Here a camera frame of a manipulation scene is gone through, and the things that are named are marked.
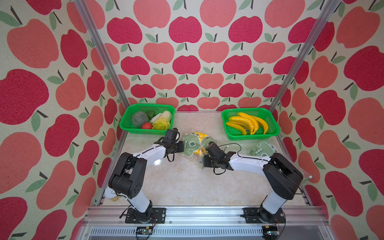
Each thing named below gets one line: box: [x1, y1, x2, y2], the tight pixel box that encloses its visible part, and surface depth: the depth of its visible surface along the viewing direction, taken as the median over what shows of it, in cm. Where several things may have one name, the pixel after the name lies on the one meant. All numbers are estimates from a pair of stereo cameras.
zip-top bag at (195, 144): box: [179, 132, 218, 169], surface depth 95 cm
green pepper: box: [145, 110, 157, 121], surface depth 116 cm
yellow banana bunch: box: [226, 112, 269, 135], surface depth 108 cm
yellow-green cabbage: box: [150, 110, 172, 130], surface depth 110 cm
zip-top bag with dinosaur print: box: [249, 140, 278, 157], surface depth 95 cm
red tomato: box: [141, 122, 153, 130], surface depth 106 cm
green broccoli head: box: [132, 111, 149, 128], surface depth 106 cm
